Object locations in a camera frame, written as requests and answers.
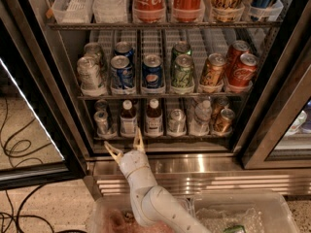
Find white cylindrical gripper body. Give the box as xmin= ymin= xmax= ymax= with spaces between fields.
xmin=119 ymin=150 xmax=152 ymax=179

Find green can in bin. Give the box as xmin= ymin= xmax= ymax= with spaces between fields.
xmin=223 ymin=225 xmax=246 ymax=233

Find blue white can front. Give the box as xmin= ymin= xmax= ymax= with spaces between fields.
xmin=110 ymin=55 xmax=135 ymax=94

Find clear bin pink contents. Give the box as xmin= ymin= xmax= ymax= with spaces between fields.
xmin=89 ymin=194 xmax=200 ymax=233

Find right fridge door frame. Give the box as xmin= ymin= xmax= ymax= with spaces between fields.
xmin=242 ymin=8 xmax=311 ymax=169

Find empty clear tray top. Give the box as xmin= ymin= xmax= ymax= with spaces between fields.
xmin=52 ymin=0 xmax=93 ymax=23

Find silver can bottom left front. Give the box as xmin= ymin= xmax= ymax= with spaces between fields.
xmin=93 ymin=110 xmax=115 ymax=137

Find steel fridge base grille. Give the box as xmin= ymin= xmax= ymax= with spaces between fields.
xmin=84 ymin=154 xmax=311 ymax=198

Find open glass fridge door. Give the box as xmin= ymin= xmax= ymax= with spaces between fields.
xmin=0 ymin=17 xmax=86 ymax=191

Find blue Pepsi can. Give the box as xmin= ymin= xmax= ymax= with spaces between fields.
xmin=142 ymin=54 xmax=164 ymax=93

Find brown tea bottle white cap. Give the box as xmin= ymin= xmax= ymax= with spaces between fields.
xmin=120 ymin=100 xmax=138 ymax=137

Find red Coke bottle right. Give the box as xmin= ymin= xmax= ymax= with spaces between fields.
xmin=173 ymin=0 xmax=201 ymax=22

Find white can middle front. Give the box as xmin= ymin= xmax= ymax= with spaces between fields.
xmin=77 ymin=56 xmax=106 ymax=97

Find clear bin with ice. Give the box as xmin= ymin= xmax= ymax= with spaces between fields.
xmin=190 ymin=190 xmax=300 ymax=233

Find gold can bottom front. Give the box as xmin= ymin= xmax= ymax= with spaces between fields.
xmin=213 ymin=108 xmax=235 ymax=135

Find silver can bottom centre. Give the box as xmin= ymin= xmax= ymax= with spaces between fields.
xmin=168 ymin=109 xmax=186 ymax=137

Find red coke can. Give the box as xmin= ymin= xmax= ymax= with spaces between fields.
xmin=227 ymin=52 xmax=258 ymax=87
xmin=225 ymin=40 xmax=250 ymax=75

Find green can back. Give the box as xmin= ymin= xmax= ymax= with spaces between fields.
xmin=171 ymin=41 xmax=191 ymax=62

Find gold can shelf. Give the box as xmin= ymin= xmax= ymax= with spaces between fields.
xmin=198 ymin=53 xmax=226 ymax=93
xmin=210 ymin=0 xmax=242 ymax=22

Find gold can bottom back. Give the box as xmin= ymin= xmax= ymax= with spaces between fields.
xmin=211 ymin=97 xmax=229 ymax=119

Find red Coke bottle left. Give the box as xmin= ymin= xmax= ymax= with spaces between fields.
xmin=134 ymin=0 xmax=164 ymax=23

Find gold can middle shelf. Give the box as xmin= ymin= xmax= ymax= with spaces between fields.
xmin=198 ymin=53 xmax=226 ymax=93

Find red Coke can back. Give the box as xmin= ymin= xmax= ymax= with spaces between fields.
xmin=225 ymin=40 xmax=250 ymax=75

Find gold can top shelf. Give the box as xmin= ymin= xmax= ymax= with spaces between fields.
xmin=210 ymin=0 xmax=242 ymax=22

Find silver can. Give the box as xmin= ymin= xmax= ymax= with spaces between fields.
xmin=168 ymin=109 xmax=186 ymax=137
xmin=94 ymin=99 xmax=109 ymax=111
xmin=93 ymin=110 xmax=115 ymax=137

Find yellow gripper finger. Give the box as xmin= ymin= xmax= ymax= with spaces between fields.
xmin=133 ymin=127 xmax=145 ymax=152
xmin=104 ymin=141 xmax=123 ymax=164

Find white can middle back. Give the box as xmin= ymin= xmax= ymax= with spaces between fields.
xmin=84 ymin=42 xmax=107 ymax=69

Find red coke bottle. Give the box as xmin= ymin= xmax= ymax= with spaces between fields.
xmin=134 ymin=0 xmax=164 ymax=23
xmin=173 ymin=0 xmax=201 ymax=22

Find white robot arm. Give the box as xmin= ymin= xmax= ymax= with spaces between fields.
xmin=104 ymin=127 xmax=211 ymax=233

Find green can front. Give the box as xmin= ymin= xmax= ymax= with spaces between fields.
xmin=171 ymin=54 xmax=194 ymax=94

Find red Coke can front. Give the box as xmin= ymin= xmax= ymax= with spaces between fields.
xmin=227 ymin=52 xmax=258 ymax=87

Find clear water bottle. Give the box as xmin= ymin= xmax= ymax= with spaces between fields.
xmin=190 ymin=100 xmax=212 ymax=136

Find black cable on floor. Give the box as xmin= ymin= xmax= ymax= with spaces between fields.
xmin=0 ymin=184 xmax=88 ymax=233

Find white ribbed bottle top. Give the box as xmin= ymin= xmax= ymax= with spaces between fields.
xmin=92 ymin=0 xmax=127 ymax=23

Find silver can bottom left back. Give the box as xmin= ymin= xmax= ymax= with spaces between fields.
xmin=94 ymin=99 xmax=109 ymax=111

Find blue can back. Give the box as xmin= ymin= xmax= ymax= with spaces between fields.
xmin=114 ymin=41 xmax=134 ymax=61

